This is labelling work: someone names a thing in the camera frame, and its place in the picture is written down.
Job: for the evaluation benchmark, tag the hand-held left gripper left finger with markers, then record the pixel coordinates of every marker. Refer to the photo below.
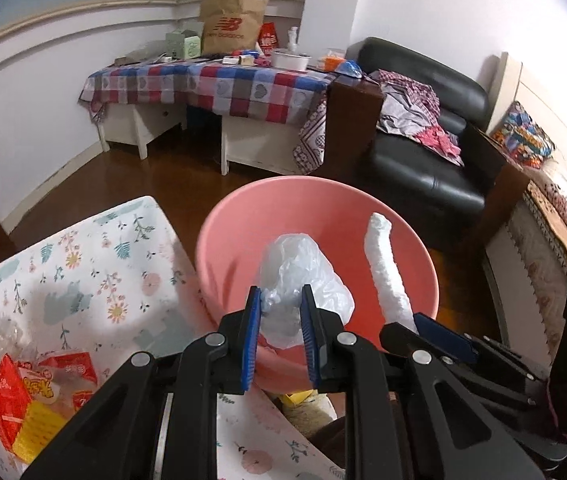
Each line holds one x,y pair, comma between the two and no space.
251,340

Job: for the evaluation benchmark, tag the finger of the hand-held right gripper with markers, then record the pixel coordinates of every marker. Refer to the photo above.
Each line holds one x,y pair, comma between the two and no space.
443,337
397,337

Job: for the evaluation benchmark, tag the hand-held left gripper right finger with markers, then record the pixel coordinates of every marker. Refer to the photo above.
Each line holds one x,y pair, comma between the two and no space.
309,340

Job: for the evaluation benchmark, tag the white foam wrap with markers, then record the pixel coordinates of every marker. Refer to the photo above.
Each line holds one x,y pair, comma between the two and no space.
386,270

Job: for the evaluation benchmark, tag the clear plastic bag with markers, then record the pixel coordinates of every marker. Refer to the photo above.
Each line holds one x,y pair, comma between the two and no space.
303,265

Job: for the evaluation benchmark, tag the pink plastic basin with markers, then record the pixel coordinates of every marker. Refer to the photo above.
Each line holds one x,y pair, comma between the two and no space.
313,210

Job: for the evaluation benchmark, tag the clear wrapper with red print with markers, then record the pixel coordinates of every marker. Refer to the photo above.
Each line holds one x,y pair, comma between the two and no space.
70,365

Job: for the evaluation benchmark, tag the beige fuzzy cloth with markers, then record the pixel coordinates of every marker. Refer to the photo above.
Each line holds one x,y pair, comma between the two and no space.
308,415

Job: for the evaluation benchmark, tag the black leather sofa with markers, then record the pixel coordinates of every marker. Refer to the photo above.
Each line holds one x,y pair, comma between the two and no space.
423,185

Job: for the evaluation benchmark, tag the brown wooden side table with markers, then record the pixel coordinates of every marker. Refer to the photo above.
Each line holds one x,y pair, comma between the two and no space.
351,130
493,185

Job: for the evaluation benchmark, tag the red white patterned cloth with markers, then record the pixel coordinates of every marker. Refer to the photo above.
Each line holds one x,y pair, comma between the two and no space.
311,145

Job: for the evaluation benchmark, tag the white desk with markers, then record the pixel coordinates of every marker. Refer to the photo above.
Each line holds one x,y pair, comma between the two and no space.
253,145

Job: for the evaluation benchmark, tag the colourful pillow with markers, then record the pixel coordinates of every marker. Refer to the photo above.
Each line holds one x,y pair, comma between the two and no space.
523,135

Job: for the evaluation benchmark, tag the plaid clothes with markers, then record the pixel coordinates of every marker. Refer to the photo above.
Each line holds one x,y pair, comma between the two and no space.
408,105

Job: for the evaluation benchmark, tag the red snack packet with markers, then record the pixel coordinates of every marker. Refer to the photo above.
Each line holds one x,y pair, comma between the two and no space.
5,400

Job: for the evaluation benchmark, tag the plaid tablecloth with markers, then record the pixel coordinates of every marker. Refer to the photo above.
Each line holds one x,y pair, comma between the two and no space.
213,85

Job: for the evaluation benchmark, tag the blue packet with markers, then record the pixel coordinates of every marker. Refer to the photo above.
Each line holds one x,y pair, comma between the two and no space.
351,68

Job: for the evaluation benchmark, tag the white bowl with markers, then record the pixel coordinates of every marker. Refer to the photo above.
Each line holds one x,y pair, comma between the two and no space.
289,60

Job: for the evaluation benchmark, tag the orange packet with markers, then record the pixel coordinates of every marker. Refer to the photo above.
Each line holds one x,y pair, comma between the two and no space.
332,60

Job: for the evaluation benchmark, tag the green box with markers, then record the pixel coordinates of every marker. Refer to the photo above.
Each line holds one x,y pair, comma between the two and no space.
183,45

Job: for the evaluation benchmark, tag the white bottle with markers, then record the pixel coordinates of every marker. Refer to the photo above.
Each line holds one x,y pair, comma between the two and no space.
292,37

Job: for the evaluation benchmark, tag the brown paper bag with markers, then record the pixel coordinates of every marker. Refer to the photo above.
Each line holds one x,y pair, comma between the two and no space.
233,25

